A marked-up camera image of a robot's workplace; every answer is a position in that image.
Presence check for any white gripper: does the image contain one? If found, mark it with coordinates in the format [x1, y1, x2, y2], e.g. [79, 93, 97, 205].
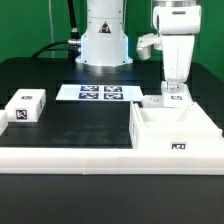
[153, 5, 202, 90]

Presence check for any white cabinet door panel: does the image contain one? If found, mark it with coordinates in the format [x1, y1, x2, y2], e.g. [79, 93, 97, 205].
[141, 95, 163, 108]

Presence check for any white cabinet body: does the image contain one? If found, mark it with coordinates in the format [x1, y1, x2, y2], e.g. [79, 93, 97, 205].
[129, 103, 224, 151]

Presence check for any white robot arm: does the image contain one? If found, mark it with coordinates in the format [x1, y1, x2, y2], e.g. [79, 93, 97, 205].
[152, 0, 202, 91]

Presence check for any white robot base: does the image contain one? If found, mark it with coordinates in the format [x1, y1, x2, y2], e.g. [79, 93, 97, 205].
[76, 0, 133, 73]

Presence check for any white cabinet top block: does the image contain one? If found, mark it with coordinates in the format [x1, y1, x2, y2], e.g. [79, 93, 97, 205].
[5, 89, 46, 122]

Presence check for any white fiducial marker sheet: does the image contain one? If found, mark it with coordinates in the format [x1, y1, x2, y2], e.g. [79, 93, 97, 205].
[56, 84, 143, 102]

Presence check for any small white block left edge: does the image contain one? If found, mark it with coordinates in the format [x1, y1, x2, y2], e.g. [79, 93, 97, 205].
[0, 110, 8, 136]

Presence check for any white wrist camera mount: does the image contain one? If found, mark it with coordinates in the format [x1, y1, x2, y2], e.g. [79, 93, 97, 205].
[136, 33, 162, 60]

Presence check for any black base cable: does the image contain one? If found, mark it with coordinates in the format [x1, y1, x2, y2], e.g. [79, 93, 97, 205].
[31, 0, 83, 59]

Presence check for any white obstacle frame wall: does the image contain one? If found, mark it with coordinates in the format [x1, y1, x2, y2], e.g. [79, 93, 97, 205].
[0, 147, 224, 175]

